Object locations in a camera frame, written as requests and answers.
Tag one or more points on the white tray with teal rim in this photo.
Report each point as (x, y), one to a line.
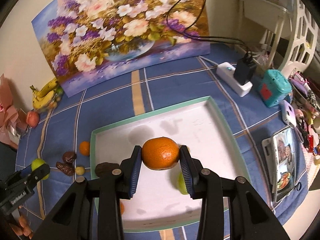
(200, 140)

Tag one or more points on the red peach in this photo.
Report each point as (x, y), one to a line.
(33, 118)

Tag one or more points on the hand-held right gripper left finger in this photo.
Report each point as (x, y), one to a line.
(135, 170)

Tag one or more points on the green mango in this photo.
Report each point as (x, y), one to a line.
(182, 183)

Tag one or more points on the flower painting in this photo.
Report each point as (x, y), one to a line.
(100, 30)

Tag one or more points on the pile of assorted trinkets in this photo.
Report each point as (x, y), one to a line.
(307, 110)

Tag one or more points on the blue checked tablecloth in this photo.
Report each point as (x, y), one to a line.
(175, 85)

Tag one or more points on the person's left hand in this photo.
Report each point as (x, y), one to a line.
(24, 227)

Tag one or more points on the smartphone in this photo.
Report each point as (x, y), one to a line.
(283, 160)

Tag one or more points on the teal plastic box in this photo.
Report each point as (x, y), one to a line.
(275, 87)

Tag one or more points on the round green fruit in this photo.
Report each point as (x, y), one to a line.
(37, 163)

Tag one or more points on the colourful fruit dish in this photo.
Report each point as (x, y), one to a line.
(56, 97)

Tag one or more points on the yellow banana bunch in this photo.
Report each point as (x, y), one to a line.
(43, 97)

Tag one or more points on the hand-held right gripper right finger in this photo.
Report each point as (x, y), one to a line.
(186, 170)

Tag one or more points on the small orange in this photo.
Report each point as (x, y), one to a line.
(121, 207)

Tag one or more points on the large orange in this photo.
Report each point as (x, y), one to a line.
(160, 153)

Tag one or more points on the small tan round fruit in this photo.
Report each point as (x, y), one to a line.
(80, 170)

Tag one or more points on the grey phone stand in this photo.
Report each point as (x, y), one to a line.
(267, 155)

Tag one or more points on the white wooden stand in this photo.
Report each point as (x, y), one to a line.
(262, 2)

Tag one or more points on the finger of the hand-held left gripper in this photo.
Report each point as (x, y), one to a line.
(40, 173)
(26, 172)

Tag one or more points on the white power strip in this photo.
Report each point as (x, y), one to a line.
(225, 71)

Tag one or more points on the lavender small case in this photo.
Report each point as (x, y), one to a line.
(287, 112)

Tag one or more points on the black charger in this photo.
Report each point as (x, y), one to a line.
(243, 71)

